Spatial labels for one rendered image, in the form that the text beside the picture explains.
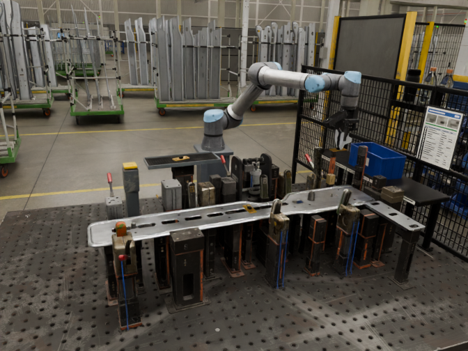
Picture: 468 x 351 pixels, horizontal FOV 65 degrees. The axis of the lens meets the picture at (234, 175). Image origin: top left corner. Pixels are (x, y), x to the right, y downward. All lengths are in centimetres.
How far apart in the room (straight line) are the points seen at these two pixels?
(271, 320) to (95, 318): 70
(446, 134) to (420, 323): 94
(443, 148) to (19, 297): 210
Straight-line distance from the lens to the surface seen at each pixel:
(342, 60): 458
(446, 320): 183
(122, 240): 139
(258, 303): 165
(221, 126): 221
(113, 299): 170
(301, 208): 178
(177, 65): 857
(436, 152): 219
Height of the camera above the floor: 176
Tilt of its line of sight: 21 degrees down
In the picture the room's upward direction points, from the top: 2 degrees clockwise
